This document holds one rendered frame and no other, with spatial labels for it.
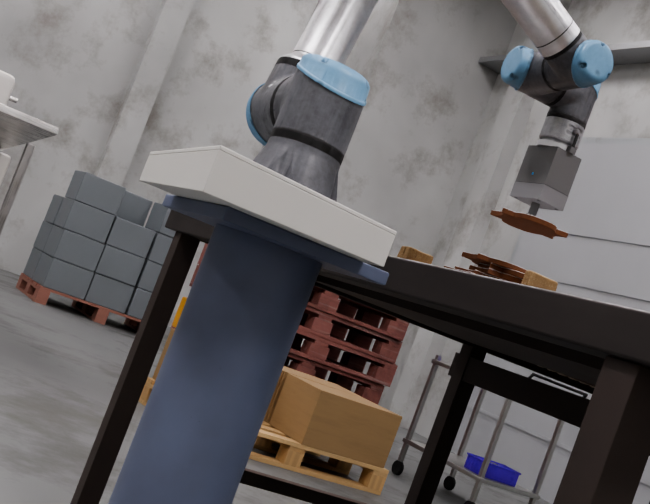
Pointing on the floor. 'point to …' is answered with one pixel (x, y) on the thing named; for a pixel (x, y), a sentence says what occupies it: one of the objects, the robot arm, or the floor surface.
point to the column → (224, 357)
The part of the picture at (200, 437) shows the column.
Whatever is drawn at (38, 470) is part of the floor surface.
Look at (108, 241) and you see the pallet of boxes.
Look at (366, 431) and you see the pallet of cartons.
